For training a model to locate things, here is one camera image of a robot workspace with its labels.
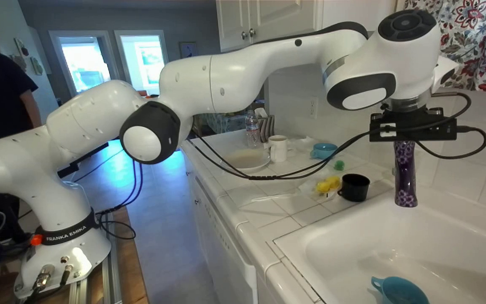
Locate black cup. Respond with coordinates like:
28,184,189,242
337,174,369,203

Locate purple floral dish soap bottle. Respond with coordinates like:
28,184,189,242
393,142,418,208

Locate small teal bowl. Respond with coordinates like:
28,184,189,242
310,142,337,161

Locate white kitchen sink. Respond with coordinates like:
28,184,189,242
276,198,486,304

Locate white upper cabinet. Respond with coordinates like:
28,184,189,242
216,0,405,51

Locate clear water bottle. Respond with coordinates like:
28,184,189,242
244,113,259,147

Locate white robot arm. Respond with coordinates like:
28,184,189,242
0,10,457,301

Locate white plate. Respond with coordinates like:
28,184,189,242
224,149,270,173

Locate floral window curtain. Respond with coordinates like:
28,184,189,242
405,0,486,92

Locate yellow sponge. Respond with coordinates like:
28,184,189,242
315,176,340,196

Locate white flower mug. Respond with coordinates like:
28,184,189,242
266,135,288,164

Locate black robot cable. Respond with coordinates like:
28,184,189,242
92,92,486,244

